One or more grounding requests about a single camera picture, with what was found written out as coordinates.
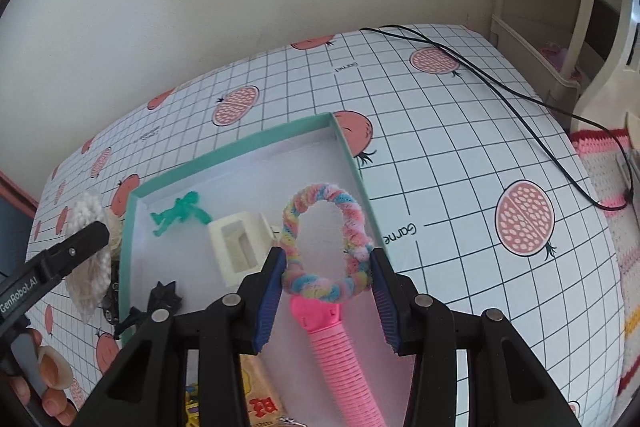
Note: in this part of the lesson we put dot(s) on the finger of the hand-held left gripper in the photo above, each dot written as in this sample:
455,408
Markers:
75,247

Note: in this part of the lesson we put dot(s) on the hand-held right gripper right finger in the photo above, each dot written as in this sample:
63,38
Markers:
382,302

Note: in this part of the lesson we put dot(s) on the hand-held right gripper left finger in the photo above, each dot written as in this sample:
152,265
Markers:
270,302

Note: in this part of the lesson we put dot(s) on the clear cotton swab pack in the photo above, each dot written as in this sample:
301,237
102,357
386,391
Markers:
92,277

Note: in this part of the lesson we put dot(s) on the white plastic holder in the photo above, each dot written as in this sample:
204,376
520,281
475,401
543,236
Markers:
220,237

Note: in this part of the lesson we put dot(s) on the yellow red snack packet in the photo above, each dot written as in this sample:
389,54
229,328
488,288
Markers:
265,402

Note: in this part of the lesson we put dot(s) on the black toy figure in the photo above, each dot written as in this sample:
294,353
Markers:
162,297

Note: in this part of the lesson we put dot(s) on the green toy figure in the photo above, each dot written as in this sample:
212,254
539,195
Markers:
180,212

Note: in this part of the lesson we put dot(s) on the teal rimmed white box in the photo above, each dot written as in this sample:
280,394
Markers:
280,157

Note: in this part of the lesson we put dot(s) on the person's left hand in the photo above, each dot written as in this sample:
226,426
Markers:
52,367

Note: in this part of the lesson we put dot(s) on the dark panelled cabinet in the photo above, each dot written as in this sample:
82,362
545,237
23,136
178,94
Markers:
12,232

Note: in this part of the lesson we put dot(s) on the dark patterned band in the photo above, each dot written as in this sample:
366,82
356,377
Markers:
112,302

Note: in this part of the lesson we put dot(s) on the pink corrugated tube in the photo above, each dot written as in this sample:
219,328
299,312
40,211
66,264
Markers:
340,367

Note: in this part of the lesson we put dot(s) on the pink board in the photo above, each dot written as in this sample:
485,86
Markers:
17,192

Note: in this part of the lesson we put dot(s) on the pomegranate print tablecloth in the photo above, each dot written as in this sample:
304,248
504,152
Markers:
450,157

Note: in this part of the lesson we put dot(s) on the pink item on shelf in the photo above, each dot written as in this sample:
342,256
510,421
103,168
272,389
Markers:
555,54

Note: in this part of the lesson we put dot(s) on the white shelf unit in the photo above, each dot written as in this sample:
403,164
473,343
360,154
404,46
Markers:
590,32

